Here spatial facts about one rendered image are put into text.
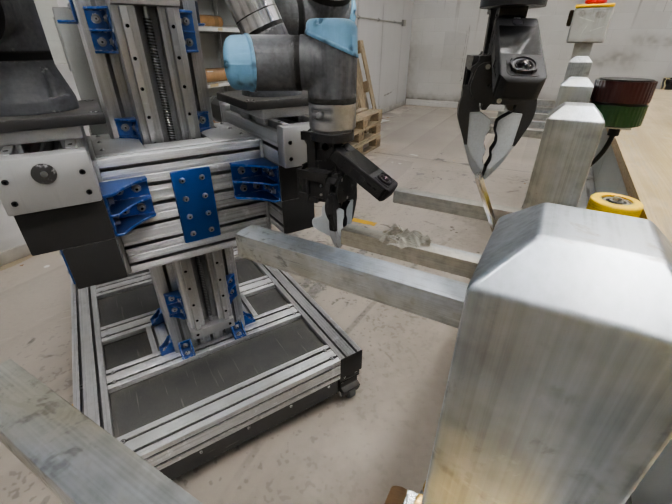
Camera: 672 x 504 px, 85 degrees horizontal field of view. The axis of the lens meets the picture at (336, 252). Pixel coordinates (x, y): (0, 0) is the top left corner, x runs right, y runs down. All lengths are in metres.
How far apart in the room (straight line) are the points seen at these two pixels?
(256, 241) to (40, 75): 0.58
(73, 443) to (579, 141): 0.36
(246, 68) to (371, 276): 0.37
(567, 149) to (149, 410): 1.22
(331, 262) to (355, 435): 1.07
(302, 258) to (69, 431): 0.23
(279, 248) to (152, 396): 0.99
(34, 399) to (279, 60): 0.47
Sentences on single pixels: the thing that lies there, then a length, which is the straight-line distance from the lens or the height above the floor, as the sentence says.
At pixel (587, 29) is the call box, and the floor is 1.18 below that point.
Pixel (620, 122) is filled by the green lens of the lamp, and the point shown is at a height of 1.07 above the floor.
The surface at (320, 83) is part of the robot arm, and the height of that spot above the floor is 1.10.
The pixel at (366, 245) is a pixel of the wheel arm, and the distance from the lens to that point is 0.65.
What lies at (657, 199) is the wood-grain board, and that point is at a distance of 0.90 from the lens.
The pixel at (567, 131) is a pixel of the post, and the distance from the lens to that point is 0.31.
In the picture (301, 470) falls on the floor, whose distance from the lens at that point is 1.33.
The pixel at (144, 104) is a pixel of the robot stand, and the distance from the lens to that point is 1.00.
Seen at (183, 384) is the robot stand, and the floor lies 0.21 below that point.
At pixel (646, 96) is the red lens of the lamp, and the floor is 1.10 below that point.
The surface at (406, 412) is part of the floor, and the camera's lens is 1.46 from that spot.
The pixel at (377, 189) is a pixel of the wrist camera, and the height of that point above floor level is 0.95.
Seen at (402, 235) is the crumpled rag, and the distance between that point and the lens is 0.62.
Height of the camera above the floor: 1.15
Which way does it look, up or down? 29 degrees down
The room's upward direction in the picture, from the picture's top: straight up
